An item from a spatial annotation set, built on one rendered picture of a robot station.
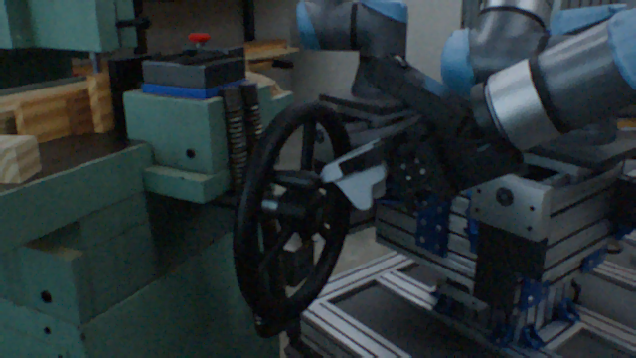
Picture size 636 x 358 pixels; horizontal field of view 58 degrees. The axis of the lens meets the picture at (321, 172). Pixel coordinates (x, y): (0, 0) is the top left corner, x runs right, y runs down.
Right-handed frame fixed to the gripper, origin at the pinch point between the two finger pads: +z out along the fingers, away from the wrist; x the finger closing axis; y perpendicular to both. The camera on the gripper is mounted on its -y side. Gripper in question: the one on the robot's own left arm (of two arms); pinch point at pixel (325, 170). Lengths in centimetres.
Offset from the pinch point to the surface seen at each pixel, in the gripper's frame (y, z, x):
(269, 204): 1.4, 12.9, 4.3
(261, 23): -92, 202, 332
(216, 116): -11.3, 10.1, -0.3
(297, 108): -7.7, 2.0, 3.9
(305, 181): -0.2, 0.6, -3.6
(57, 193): -11.2, 21.2, -16.1
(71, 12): -33.8, 26.8, 3.0
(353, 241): 48, 101, 152
